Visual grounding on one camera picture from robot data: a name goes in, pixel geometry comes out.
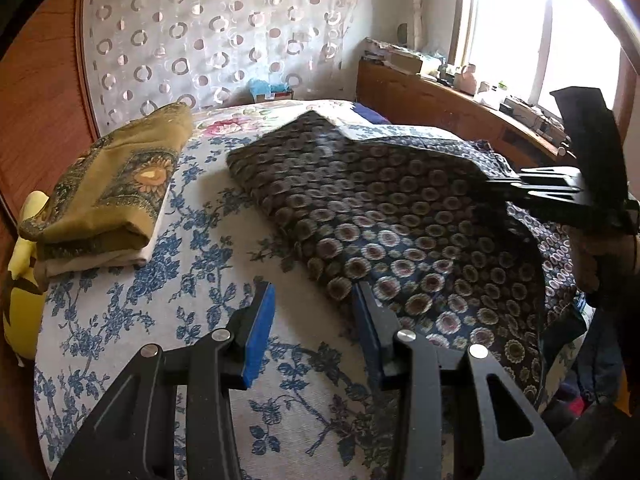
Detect sheer circle-patterned curtain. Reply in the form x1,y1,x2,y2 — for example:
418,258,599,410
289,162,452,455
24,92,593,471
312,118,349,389
82,0,361,128

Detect person's right hand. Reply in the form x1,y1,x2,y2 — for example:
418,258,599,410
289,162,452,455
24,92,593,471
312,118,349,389
574,230,638,297

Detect pile of books and papers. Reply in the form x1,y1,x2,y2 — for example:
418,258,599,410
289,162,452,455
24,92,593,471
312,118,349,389
364,37,446,77

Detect blue floral white bed sheet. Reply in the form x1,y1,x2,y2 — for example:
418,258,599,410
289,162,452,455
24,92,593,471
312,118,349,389
32,125,401,480

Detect bright window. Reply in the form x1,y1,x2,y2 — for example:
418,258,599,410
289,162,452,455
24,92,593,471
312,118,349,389
450,0,626,118

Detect dark blue blanket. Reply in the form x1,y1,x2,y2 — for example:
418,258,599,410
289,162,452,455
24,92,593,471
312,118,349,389
350,102,393,125

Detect pink ceramic jar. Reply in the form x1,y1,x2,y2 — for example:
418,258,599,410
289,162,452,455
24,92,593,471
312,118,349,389
457,63,478,95

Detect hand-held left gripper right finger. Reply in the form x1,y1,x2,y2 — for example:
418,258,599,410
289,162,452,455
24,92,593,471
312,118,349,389
352,280,576,480

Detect white boxes on cabinet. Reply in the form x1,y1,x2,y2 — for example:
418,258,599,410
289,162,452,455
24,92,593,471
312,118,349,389
500,95,568,143

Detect yellow pillow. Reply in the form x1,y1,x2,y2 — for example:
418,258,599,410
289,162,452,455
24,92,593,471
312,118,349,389
0,190,53,366

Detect brown wooden cabinet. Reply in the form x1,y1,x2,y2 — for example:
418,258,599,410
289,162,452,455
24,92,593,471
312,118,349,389
356,57,571,163

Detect blue tissue box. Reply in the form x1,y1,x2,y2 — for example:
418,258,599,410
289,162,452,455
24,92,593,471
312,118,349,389
249,79,295,103

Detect dark floral patterned robe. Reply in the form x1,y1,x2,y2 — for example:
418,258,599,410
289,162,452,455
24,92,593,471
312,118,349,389
226,110,588,411

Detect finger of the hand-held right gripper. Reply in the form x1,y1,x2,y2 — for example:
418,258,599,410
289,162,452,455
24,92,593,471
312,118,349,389
482,167,583,187
500,186,586,221

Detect olive patterned cloth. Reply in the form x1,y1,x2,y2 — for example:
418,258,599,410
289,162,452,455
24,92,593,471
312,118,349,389
17,102,195,277

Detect brown wooden wardrobe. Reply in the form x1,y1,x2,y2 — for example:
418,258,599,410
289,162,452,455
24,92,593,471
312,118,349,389
0,0,103,411

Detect pink floral bed sheet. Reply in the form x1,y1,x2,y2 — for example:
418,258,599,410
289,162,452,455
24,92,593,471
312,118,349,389
192,100,361,136

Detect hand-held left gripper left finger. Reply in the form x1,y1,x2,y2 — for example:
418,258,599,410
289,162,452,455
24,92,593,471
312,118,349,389
52,280,278,480

